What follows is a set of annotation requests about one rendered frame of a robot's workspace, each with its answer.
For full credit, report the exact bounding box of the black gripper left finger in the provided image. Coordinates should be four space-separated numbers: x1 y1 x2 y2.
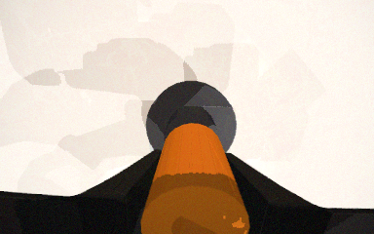
0 149 162 234

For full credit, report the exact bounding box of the orange cylinder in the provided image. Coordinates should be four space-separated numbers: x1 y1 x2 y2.
140 123 250 234

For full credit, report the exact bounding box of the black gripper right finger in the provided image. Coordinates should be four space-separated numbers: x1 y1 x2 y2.
225 153 374 234

